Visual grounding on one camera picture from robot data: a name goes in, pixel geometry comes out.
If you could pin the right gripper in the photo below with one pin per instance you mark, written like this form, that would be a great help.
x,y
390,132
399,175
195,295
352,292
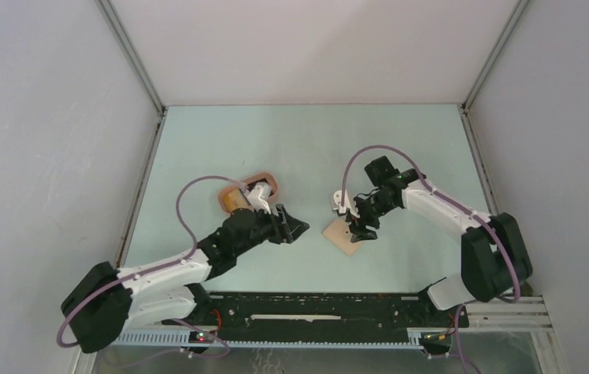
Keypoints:
x,y
355,228

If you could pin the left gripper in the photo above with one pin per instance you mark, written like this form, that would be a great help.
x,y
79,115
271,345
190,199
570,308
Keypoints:
x,y
284,227

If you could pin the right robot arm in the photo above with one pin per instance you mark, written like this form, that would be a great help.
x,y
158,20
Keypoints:
x,y
493,254

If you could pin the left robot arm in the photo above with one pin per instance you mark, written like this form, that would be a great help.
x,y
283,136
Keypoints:
x,y
109,301

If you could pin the yellow card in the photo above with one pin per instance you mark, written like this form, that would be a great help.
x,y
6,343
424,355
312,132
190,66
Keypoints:
x,y
234,200

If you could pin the pink plastic tray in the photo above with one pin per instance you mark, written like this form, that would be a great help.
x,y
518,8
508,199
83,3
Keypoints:
x,y
249,182

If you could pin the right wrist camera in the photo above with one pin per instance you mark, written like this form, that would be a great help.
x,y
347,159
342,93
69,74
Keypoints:
x,y
339,202

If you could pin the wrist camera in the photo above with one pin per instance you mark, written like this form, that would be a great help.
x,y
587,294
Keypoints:
x,y
258,195
339,202

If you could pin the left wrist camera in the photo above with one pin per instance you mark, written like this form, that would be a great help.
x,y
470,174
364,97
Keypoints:
x,y
258,195

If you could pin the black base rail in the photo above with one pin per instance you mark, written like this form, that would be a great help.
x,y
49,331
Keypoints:
x,y
318,317

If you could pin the white cable duct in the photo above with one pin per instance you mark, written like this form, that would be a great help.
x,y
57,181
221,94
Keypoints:
x,y
182,338

